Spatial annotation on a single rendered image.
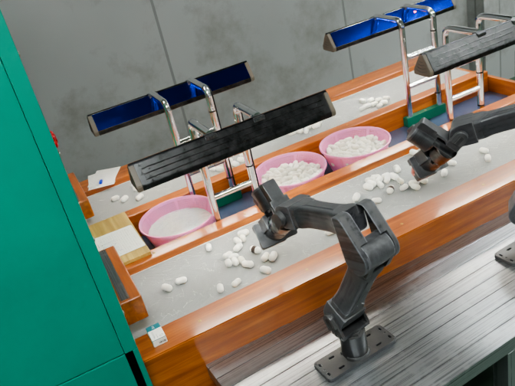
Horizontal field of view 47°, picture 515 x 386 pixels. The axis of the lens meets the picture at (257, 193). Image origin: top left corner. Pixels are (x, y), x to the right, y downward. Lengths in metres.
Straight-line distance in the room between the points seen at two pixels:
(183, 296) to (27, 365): 0.50
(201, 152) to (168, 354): 0.54
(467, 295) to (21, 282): 1.05
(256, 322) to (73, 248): 0.53
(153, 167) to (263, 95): 2.14
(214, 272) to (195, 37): 1.94
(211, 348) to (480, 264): 0.75
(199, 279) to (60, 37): 1.82
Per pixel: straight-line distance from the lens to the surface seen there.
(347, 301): 1.31
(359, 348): 1.42
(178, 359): 1.50
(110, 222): 2.09
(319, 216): 1.23
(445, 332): 1.51
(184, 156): 1.61
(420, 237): 1.72
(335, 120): 2.53
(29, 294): 1.27
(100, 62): 3.25
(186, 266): 1.78
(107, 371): 1.41
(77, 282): 1.27
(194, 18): 3.40
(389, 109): 2.49
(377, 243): 1.15
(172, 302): 1.66
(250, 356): 1.52
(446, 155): 1.61
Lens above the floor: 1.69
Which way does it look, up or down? 27 degrees down
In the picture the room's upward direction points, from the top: 13 degrees counter-clockwise
